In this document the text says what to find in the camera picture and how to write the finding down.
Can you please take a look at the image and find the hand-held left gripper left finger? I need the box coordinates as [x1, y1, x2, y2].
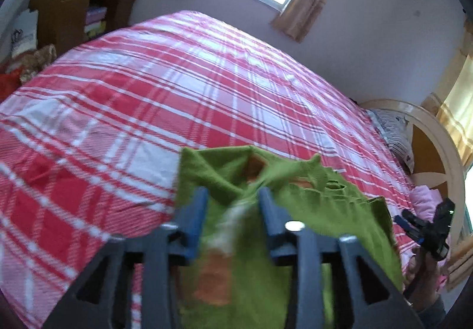
[42, 187, 209, 329]

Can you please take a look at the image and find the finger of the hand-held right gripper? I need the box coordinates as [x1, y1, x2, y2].
[403, 209, 427, 231]
[393, 215, 425, 244]

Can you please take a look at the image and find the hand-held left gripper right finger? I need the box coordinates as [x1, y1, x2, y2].
[257, 188, 425, 329]

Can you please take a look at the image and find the green orange striped knit sweater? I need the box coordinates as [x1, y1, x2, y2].
[174, 146, 405, 329]

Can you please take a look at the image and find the person's right forearm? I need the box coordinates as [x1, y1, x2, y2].
[412, 294, 448, 328]

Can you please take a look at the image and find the person's right hand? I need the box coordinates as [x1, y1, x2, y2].
[404, 246, 449, 301]

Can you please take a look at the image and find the pink blanket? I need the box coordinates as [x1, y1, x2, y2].
[406, 185, 449, 291]

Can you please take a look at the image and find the cream wooden bed headboard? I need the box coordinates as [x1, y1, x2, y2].
[360, 99, 467, 252]

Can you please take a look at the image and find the striped patterned pillow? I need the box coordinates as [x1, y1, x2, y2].
[366, 109, 415, 174]

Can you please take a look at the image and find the yellow sheer curtain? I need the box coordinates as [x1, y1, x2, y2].
[421, 19, 473, 291]

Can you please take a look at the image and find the red white plaid bedsheet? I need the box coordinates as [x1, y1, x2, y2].
[0, 10, 425, 329]

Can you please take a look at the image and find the stack of flat boxes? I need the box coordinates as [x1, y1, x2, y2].
[84, 6, 108, 36]

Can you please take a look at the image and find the brown patterned bag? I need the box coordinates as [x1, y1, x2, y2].
[18, 44, 58, 84]

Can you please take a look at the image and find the red plastic bag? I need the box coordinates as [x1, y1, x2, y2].
[0, 68, 23, 102]

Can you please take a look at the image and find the brown wooden desk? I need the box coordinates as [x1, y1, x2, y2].
[29, 0, 143, 52]

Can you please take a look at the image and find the white paper bag black print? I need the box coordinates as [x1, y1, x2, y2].
[10, 9, 39, 58]

